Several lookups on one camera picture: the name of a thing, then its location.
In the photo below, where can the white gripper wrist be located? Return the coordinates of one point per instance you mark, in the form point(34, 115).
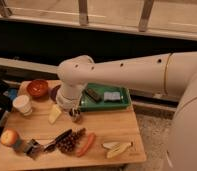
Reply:
point(66, 98)

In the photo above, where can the red yellow apple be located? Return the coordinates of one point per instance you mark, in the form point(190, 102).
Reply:
point(9, 137)

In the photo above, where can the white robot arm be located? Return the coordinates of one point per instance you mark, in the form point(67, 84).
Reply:
point(173, 74)

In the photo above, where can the small dark jar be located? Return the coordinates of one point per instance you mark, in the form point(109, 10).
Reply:
point(75, 114)

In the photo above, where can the purple bowl with wrapper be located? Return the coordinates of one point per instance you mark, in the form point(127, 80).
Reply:
point(53, 93)

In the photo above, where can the red bowl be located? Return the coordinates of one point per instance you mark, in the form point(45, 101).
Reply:
point(37, 88)

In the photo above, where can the bunch of dark grapes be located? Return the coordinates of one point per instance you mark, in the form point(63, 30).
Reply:
point(68, 144)

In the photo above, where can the green plastic tray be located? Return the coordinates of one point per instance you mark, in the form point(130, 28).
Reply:
point(88, 104)

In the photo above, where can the white paper cup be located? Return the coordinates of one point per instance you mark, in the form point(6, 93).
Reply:
point(23, 104)

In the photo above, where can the grey metal clip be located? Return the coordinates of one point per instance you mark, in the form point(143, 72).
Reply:
point(32, 149)

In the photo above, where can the brown chocolate bar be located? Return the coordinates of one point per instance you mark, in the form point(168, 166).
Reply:
point(91, 93)

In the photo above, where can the blue object at table edge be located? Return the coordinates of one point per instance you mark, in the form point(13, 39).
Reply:
point(12, 93)

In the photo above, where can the grey blue sponge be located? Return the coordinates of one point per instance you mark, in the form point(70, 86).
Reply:
point(112, 96)

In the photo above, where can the yellow banana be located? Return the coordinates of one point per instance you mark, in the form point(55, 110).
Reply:
point(116, 148)

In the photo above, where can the black handled utensil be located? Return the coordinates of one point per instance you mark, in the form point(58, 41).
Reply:
point(50, 146)

